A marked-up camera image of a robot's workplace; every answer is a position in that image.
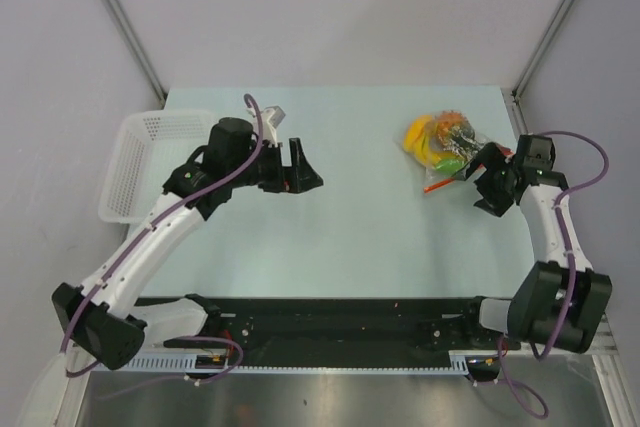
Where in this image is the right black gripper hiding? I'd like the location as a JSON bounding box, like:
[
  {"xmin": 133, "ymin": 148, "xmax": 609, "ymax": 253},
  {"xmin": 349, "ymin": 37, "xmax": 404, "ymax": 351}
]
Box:
[{"xmin": 451, "ymin": 142, "xmax": 517, "ymax": 217}]

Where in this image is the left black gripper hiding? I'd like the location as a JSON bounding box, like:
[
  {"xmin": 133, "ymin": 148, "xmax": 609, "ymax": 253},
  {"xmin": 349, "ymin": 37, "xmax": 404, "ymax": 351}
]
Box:
[{"xmin": 229, "ymin": 139, "xmax": 322, "ymax": 195}]

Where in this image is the clear zip top bag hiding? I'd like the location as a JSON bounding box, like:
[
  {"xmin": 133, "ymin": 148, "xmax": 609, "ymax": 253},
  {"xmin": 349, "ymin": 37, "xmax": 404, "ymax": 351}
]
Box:
[{"xmin": 399, "ymin": 110, "xmax": 490, "ymax": 194}]

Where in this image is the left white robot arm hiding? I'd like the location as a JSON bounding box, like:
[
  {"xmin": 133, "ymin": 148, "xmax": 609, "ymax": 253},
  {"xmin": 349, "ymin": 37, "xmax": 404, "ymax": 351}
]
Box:
[{"xmin": 52, "ymin": 117, "xmax": 324, "ymax": 370}]

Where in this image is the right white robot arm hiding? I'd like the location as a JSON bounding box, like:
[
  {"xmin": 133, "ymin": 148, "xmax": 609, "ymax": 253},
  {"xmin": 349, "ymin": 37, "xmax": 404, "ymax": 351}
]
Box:
[{"xmin": 458, "ymin": 132, "xmax": 612, "ymax": 360}]

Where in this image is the green fake pepper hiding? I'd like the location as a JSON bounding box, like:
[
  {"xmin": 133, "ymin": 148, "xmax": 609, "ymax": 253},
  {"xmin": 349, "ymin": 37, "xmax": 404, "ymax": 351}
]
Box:
[{"xmin": 434, "ymin": 157, "xmax": 465, "ymax": 176}]

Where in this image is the dark fake food piece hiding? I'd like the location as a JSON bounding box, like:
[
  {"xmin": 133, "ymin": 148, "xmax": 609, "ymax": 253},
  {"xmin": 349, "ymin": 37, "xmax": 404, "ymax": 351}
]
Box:
[{"xmin": 445, "ymin": 125, "xmax": 481, "ymax": 153}]

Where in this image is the yellow fake banana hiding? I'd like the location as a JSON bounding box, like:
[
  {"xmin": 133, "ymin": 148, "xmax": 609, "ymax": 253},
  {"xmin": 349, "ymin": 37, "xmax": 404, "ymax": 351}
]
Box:
[{"xmin": 401, "ymin": 114, "xmax": 451, "ymax": 168}]

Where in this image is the white plastic basket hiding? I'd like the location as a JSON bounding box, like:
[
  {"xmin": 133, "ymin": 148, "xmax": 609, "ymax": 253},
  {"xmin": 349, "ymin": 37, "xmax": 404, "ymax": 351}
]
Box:
[{"xmin": 98, "ymin": 109, "xmax": 216, "ymax": 224}]

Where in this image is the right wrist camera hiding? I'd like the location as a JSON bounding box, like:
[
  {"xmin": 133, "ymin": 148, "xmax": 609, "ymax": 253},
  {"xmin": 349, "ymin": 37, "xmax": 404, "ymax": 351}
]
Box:
[{"xmin": 513, "ymin": 134, "xmax": 556, "ymax": 171}]

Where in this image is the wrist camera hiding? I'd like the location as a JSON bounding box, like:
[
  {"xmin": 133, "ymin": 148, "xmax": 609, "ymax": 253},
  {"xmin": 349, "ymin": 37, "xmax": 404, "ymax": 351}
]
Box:
[
  {"xmin": 261, "ymin": 106, "xmax": 286, "ymax": 137},
  {"xmin": 513, "ymin": 134, "xmax": 556, "ymax": 171}
]

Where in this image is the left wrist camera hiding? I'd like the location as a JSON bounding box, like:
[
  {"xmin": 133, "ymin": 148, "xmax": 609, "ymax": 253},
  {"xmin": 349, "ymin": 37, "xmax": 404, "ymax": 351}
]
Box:
[{"xmin": 261, "ymin": 106, "xmax": 286, "ymax": 137}]

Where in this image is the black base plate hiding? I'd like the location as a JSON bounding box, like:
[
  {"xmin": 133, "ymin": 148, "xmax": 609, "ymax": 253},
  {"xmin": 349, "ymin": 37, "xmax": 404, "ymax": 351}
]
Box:
[{"xmin": 164, "ymin": 298, "xmax": 499, "ymax": 369}]

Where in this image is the white slotted cable duct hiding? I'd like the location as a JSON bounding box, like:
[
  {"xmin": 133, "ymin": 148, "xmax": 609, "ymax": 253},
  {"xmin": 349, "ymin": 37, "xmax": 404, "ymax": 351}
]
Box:
[{"xmin": 92, "ymin": 350, "xmax": 474, "ymax": 376}]

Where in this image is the right aluminium frame post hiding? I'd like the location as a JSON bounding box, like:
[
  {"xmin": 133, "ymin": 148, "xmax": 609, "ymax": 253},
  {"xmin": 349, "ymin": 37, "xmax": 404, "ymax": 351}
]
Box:
[{"xmin": 510, "ymin": 0, "xmax": 606, "ymax": 98}]

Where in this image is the aluminium frame post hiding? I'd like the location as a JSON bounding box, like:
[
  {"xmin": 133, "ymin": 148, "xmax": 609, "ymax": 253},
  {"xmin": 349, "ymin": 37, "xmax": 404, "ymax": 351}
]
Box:
[
  {"xmin": 101, "ymin": 0, "xmax": 168, "ymax": 106},
  {"xmin": 510, "ymin": 0, "xmax": 606, "ymax": 98}
]

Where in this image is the left aluminium frame post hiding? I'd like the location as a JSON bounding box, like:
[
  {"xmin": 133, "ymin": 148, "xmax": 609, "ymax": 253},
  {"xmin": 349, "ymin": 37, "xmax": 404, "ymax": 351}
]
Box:
[{"xmin": 101, "ymin": 0, "xmax": 168, "ymax": 106}]

